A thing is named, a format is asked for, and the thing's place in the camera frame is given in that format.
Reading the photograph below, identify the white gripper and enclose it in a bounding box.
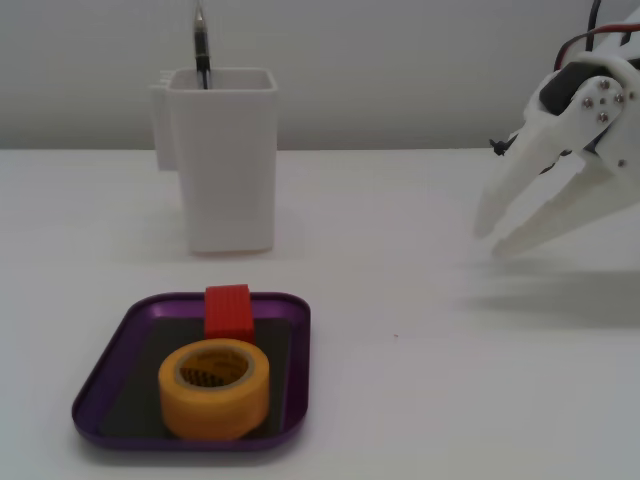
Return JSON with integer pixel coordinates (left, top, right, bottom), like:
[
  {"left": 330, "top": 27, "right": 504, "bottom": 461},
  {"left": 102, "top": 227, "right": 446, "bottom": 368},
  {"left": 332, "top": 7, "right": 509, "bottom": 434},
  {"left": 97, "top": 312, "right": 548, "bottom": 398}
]
[{"left": 473, "top": 53, "right": 640, "bottom": 260}]

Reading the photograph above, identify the yellow tape roll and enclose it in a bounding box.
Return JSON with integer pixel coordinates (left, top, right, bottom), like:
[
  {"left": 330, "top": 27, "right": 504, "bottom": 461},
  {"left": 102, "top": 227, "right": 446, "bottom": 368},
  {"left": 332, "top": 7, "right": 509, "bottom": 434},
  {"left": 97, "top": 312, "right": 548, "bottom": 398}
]
[{"left": 158, "top": 338, "right": 271, "bottom": 441}]

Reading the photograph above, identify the purple rectangular tray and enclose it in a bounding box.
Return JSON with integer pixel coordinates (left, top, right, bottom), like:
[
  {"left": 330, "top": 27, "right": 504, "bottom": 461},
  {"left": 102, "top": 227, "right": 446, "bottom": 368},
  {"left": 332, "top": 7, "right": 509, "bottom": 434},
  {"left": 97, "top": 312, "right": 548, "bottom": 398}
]
[{"left": 71, "top": 292, "right": 312, "bottom": 454}]

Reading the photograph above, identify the white square pen holder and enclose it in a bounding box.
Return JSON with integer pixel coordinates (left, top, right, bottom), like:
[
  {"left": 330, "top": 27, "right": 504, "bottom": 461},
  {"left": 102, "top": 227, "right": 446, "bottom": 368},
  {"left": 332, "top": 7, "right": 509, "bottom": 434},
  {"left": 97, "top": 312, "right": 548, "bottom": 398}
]
[{"left": 148, "top": 67, "right": 279, "bottom": 255}]

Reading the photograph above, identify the red ribbed block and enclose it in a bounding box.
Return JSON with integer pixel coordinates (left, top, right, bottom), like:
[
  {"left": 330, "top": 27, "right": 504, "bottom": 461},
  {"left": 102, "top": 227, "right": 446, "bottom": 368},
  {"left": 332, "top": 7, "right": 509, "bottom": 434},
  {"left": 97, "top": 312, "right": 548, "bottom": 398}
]
[{"left": 203, "top": 283, "right": 255, "bottom": 346}]

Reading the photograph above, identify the black ballpoint pen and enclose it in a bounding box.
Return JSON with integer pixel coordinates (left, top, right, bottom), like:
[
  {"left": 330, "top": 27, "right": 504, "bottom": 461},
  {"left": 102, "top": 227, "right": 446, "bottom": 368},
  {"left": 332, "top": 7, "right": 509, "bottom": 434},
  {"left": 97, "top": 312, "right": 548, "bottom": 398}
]
[{"left": 193, "top": 0, "right": 215, "bottom": 91}]

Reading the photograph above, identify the red servo cable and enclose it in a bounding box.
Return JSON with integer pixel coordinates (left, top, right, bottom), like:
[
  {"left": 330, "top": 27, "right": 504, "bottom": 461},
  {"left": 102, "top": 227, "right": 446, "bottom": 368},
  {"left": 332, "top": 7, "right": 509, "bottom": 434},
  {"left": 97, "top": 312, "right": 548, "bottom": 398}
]
[{"left": 553, "top": 22, "right": 640, "bottom": 74}]

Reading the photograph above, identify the black servo cable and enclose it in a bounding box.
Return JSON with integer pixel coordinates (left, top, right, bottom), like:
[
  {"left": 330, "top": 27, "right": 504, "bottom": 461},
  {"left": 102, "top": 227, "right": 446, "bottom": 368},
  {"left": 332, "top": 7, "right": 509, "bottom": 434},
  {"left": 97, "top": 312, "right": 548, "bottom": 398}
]
[{"left": 583, "top": 0, "right": 602, "bottom": 54}]

